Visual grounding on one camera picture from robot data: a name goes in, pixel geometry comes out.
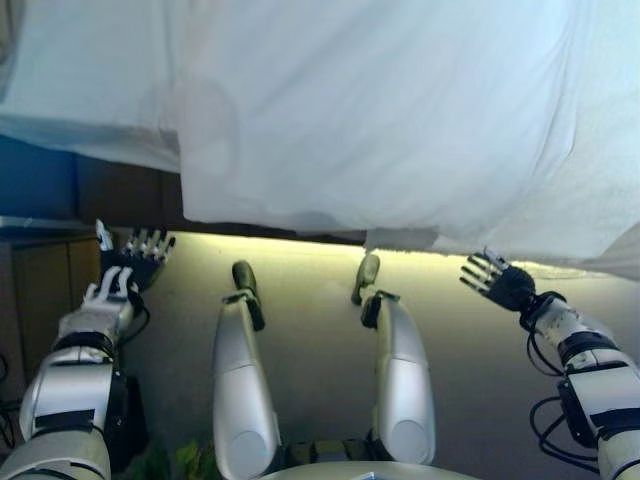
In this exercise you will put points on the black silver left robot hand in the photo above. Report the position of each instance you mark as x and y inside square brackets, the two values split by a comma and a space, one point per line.
[140, 265]

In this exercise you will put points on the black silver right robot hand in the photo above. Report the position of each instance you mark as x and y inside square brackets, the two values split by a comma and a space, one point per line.
[510, 287]

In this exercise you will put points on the white duvet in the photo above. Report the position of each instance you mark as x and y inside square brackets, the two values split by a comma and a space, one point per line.
[375, 125]

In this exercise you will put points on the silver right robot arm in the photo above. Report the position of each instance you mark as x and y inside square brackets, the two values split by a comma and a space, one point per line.
[595, 370]

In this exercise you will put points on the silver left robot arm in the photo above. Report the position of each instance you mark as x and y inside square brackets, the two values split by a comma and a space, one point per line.
[70, 390]

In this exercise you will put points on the brown wooden nightstand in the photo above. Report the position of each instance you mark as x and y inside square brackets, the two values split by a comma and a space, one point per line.
[50, 280]

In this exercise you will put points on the white right robot leg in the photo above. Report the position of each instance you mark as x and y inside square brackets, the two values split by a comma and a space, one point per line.
[405, 375]

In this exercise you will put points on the white robot leg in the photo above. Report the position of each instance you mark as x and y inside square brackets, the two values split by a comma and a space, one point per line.
[405, 375]
[242, 375]

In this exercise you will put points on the white left robot leg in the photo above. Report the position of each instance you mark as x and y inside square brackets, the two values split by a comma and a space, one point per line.
[242, 375]

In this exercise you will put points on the green leafy item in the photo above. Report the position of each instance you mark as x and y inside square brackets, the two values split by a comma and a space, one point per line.
[185, 457]

